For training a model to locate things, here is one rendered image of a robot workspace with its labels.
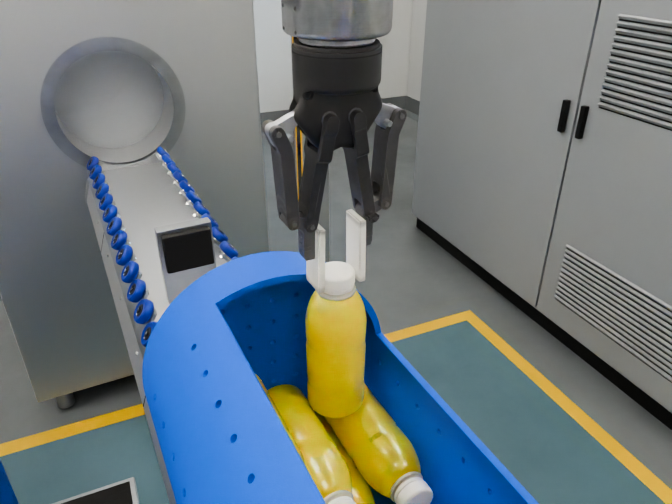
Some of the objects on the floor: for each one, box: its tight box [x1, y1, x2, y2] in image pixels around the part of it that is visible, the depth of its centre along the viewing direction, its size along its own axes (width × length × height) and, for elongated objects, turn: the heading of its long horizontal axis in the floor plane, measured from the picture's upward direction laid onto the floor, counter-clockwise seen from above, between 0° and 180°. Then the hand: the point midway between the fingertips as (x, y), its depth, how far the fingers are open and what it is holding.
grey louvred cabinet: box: [412, 0, 672, 430], centre depth 229 cm, size 54×215×145 cm, turn 24°
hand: (336, 251), depth 57 cm, fingers closed on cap, 4 cm apart
